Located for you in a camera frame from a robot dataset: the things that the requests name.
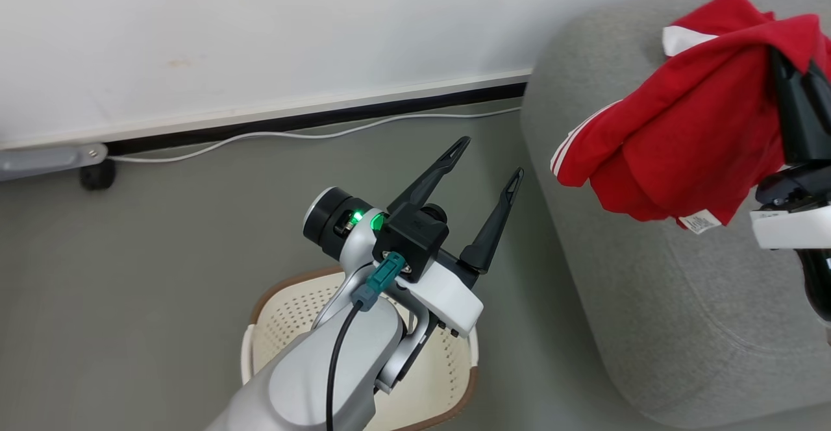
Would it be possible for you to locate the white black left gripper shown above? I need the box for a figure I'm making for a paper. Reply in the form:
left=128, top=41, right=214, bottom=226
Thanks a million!
left=388, top=136, right=525, bottom=339

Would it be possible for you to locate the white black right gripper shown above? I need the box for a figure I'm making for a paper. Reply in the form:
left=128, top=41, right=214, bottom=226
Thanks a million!
left=749, top=48, right=831, bottom=251

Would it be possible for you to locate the red and white garment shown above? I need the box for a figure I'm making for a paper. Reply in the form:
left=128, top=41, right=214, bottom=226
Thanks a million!
left=551, top=0, right=831, bottom=234

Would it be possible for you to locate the grey fabric sofa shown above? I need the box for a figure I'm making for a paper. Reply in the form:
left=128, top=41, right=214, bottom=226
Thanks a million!
left=519, top=0, right=831, bottom=429

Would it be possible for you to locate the white baseboard strip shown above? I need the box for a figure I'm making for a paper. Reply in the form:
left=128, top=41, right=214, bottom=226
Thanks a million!
left=0, top=69, right=533, bottom=150

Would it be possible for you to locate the white perforated basket brown rim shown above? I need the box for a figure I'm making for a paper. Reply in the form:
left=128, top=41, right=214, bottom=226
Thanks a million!
left=240, top=265, right=480, bottom=431

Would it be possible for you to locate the black caster wheel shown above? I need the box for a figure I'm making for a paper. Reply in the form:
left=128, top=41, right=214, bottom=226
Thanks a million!
left=80, top=158, right=118, bottom=191

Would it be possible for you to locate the white power cable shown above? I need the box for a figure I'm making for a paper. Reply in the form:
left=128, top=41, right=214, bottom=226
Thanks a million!
left=107, top=106, right=522, bottom=164

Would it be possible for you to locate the black cable teal connector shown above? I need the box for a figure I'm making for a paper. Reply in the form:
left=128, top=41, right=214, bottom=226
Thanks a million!
left=325, top=252, right=407, bottom=431

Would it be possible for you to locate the grey metal angled bracket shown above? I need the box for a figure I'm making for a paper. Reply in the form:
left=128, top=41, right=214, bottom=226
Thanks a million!
left=0, top=143, right=108, bottom=182

